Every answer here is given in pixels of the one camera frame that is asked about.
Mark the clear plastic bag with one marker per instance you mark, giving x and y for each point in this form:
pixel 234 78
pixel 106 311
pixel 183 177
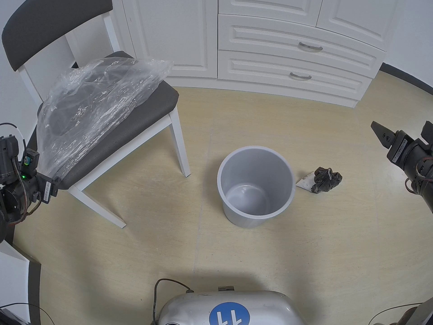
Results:
pixel 101 96

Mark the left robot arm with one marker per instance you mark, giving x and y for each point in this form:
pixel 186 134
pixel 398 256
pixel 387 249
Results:
pixel 8 157

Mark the crumpled black plastic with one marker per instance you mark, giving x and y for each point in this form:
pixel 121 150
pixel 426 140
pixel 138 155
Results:
pixel 326 181

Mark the pale grey trash bin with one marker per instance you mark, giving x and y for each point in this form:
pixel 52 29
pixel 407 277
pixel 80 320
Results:
pixel 257 174

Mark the white paper scrap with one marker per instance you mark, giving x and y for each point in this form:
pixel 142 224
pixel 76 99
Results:
pixel 304 182

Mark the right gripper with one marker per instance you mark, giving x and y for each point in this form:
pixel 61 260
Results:
pixel 401 151

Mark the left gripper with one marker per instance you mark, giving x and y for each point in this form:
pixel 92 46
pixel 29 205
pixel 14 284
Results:
pixel 39 191

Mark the white chair dark grey cushions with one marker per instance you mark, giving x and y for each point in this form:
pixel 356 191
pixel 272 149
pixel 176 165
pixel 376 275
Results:
pixel 44 19

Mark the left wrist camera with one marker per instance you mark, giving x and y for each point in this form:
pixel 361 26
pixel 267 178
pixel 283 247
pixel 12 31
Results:
pixel 31 157

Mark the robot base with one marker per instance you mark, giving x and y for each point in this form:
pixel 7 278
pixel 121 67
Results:
pixel 189 310

